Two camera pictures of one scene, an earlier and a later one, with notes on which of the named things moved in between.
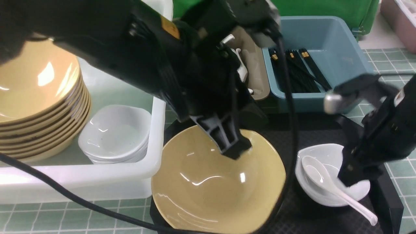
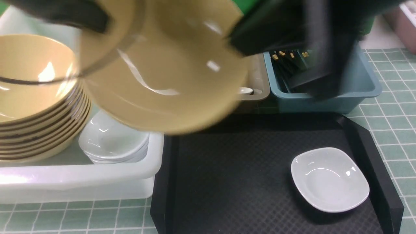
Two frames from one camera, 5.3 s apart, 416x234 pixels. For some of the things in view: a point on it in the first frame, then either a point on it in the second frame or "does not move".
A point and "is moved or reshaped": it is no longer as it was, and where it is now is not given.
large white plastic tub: (71, 167) does not move
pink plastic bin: (400, 15) does not move
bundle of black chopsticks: (294, 71) does not move
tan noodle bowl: (197, 190) is moved or reshaped
